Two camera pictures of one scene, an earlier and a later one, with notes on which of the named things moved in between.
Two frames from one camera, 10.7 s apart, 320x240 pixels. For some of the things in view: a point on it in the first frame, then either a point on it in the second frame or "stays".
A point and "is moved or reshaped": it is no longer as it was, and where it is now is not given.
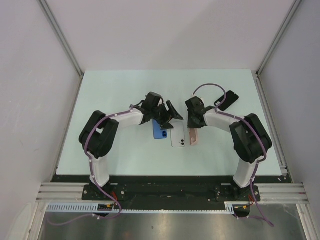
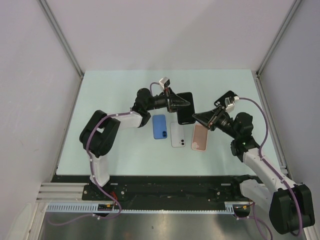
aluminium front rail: (73, 191) stays
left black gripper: (163, 124) to (174, 101)
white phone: (177, 138) stays
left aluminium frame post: (64, 42) stays
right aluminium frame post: (256, 73) stays
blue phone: (158, 133) stays
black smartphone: (231, 97) stays
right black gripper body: (191, 123) to (221, 122)
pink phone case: (193, 137) is moved or reshaped
